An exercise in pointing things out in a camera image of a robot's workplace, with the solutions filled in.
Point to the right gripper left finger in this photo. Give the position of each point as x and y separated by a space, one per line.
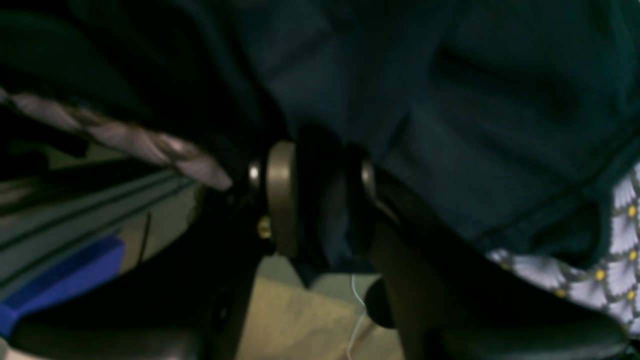
190 301

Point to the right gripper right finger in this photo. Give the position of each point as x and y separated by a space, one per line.
448 301

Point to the dark navy T-shirt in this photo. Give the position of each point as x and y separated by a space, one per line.
513 120

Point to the blue clamp at right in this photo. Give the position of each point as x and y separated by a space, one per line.
80 273

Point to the fan-patterned tablecloth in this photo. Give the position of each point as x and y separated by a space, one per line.
326 233

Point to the aluminium frame rail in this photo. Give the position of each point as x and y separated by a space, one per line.
47 218

